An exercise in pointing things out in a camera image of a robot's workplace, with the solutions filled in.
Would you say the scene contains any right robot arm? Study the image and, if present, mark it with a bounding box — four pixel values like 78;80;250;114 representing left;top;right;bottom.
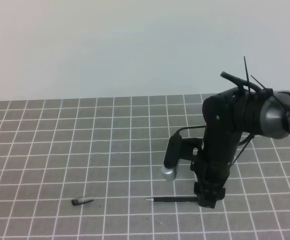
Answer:
177;88;290;209

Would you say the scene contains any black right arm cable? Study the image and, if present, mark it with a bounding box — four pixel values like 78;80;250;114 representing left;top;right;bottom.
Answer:
219;56;273;98

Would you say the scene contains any grey grid tablecloth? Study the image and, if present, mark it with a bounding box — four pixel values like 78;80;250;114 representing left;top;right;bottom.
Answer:
0;94;290;240

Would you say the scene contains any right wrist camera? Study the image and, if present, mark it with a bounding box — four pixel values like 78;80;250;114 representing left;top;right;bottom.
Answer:
161;132;182;181

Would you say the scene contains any grey pen cap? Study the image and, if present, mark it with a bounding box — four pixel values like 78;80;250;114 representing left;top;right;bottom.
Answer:
71;196;94;206

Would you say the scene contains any black pen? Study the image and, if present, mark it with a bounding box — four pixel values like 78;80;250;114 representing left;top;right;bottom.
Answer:
146;196;197;203

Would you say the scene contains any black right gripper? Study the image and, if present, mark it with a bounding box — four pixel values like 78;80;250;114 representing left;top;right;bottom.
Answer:
181;90;247;209

